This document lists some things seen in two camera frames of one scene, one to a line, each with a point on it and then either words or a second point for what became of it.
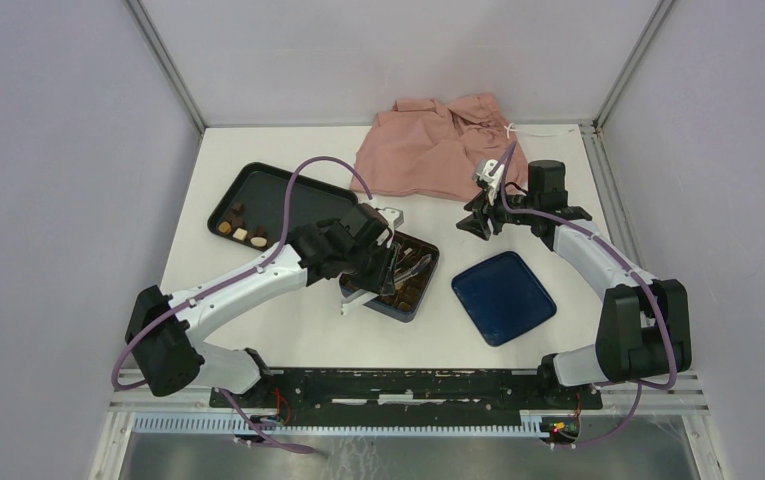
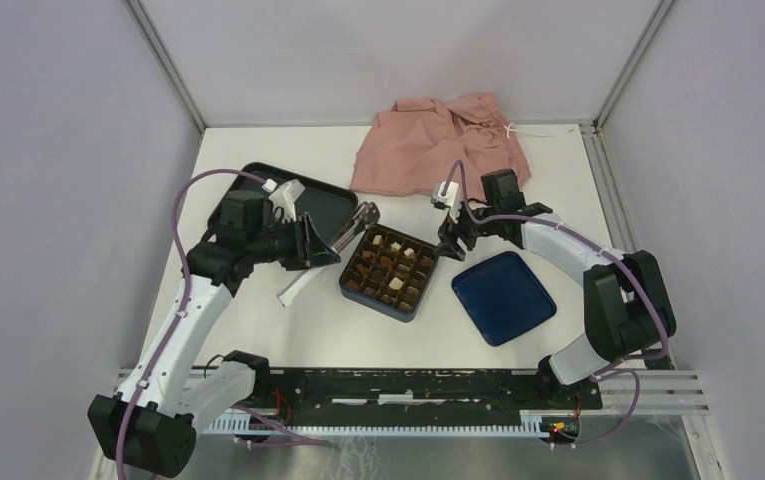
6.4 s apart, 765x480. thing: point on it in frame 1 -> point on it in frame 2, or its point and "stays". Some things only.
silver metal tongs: (396, 275) -> (367, 215)
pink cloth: (430, 148) stays
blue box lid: (502, 297) stays
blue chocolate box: (414, 262) stays
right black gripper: (477, 222) -> (449, 228)
